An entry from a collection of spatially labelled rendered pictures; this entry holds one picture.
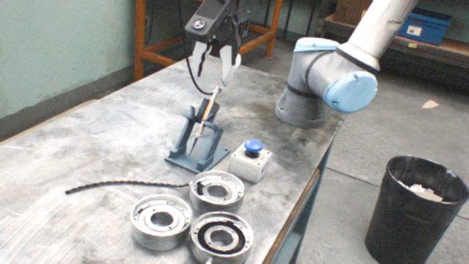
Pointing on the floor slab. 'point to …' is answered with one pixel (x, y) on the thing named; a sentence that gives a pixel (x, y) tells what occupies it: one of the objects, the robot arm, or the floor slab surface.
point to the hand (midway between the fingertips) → (210, 77)
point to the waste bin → (412, 210)
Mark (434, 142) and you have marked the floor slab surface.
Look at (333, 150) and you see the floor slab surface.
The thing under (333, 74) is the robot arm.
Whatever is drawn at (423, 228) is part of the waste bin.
